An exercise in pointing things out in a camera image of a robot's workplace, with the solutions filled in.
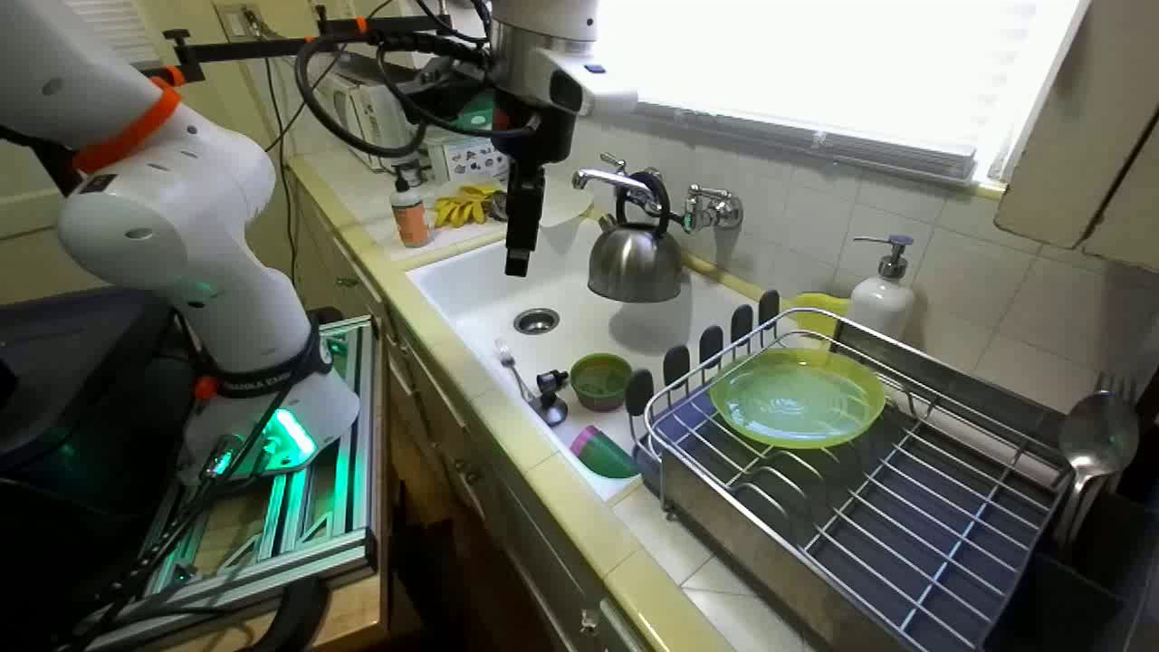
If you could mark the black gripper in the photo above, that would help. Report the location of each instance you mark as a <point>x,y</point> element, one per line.
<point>532,133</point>

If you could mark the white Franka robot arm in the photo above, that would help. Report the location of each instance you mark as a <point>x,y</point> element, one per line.
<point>183,220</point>

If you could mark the white kitchen sink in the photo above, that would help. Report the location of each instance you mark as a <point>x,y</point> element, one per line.
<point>485,304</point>

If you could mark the metal sink drain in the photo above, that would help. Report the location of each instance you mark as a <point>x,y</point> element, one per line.
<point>538,322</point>

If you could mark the yellow rubber gloves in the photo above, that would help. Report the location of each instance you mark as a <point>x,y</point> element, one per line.
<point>466,209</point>

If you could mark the white power strip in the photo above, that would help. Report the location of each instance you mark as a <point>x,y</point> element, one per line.
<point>475,162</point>

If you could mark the small pump soap bottle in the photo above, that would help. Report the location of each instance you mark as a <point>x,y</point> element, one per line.
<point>412,220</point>

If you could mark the green bowl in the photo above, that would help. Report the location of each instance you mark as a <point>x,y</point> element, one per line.
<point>600,382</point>

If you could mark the green and pink cup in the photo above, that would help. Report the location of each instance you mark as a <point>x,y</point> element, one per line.
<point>600,458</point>

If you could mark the wooden base cabinet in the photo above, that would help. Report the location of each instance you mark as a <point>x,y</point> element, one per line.
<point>509,546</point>

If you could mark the yellow-green cup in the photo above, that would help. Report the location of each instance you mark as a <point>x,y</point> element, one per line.
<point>819,312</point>

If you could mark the green plate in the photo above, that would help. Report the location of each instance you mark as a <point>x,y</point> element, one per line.
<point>800,401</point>

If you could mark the black bar with orange clamps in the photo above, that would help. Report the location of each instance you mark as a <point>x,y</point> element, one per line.
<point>241,52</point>

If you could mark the white window blind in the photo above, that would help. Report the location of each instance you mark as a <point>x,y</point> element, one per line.
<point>819,58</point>

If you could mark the white soap dispenser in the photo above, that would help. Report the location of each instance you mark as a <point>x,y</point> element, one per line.
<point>881,304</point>

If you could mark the metal dish rack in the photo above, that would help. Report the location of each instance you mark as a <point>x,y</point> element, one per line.
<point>881,546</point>

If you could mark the metal ladle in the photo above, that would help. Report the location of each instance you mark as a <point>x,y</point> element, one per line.
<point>1094,435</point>

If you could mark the chrome wall faucet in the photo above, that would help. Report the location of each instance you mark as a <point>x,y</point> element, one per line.
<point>603,184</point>

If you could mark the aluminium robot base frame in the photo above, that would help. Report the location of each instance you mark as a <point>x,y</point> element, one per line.
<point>326,509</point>

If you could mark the beige wall cabinet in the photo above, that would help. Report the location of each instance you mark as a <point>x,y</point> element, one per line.
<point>1088,121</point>

